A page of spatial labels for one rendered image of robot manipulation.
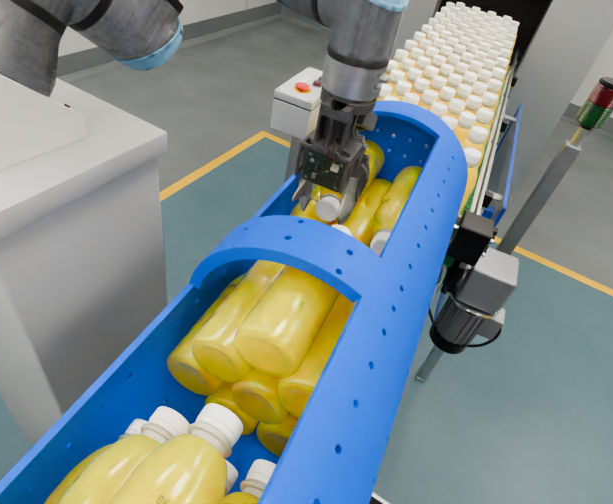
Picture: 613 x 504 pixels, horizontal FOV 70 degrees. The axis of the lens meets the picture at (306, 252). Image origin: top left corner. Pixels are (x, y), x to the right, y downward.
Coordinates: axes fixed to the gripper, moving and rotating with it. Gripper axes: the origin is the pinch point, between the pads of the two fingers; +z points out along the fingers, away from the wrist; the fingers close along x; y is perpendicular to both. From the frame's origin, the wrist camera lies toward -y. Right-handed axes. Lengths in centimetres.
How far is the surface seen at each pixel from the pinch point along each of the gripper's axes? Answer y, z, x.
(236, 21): -377, 102, -235
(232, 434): 40.5, -5.7, 7.2
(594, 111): -62, -9, 41
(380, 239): 4.0, -1.7, 10.3
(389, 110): -16.2, -11.9, 2.7
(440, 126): -18.7, -11.2, 11.4
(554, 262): -184, 111, 97
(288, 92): -38.0, 1.1, -24.8
